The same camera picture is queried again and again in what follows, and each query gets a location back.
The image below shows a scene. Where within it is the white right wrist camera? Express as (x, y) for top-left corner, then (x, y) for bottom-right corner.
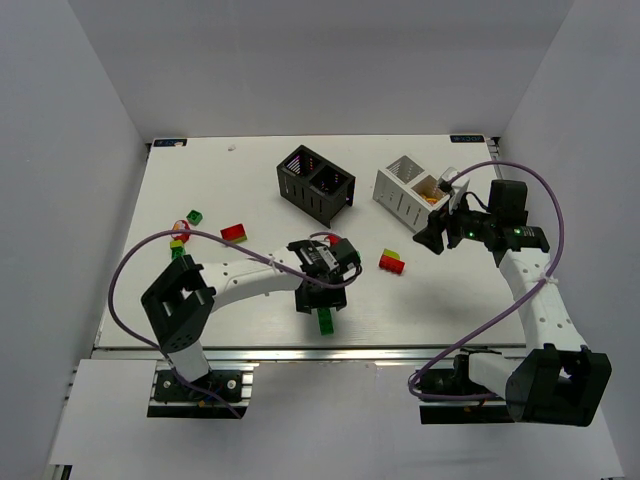
(437, 167), (470, 214)

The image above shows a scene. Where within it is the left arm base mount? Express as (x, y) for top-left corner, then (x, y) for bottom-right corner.
(147, 362), (257, 420)

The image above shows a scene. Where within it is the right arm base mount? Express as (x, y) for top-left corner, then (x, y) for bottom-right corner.
(416, 348), (513, 425)

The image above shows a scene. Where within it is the green square lego brick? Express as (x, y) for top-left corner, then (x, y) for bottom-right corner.
(186, 210), (203, 226)

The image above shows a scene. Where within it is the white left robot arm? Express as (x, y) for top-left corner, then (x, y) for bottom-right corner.
(141, 238), (362, 383)

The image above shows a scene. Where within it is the white two-slot container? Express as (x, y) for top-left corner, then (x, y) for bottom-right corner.
(372, 155), (448, 233)

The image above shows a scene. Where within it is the blue label sticker left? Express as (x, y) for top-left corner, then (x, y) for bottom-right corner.
(152, 138), (188, 148)

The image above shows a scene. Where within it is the red lego with lime top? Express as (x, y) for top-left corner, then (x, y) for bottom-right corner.
(378, 249), (405, 275)

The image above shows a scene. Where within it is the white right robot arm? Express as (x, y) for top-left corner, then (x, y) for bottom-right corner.
(409, 180), (612, 427)

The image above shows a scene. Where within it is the red and lime lego stack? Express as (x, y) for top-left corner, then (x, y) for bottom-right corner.
(220, 223), (247, 243)

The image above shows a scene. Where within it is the aluminium table edge rail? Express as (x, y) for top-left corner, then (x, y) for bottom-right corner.
(92, 345), (534, 365)

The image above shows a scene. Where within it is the red flower lego piece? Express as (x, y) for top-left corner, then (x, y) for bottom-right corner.
(171, 219), (191, 243)

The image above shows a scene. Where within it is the green lime small lego stack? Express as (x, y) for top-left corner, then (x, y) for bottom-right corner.
(169, 239), (186, 260)

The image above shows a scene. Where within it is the green 2x4 lego plate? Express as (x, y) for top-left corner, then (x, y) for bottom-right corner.
(317, 308), (334, 336)

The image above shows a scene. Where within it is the blue label sticker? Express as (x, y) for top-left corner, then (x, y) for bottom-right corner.
(449, 134), (485, 144)
(152, 138), (188, 148)

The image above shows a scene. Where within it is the black two-slot container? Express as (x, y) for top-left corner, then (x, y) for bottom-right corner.
(276, 145), (356, 228)

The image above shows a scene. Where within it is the blue label sticker right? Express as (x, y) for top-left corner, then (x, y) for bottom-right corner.
(449, 134), (485, 144)

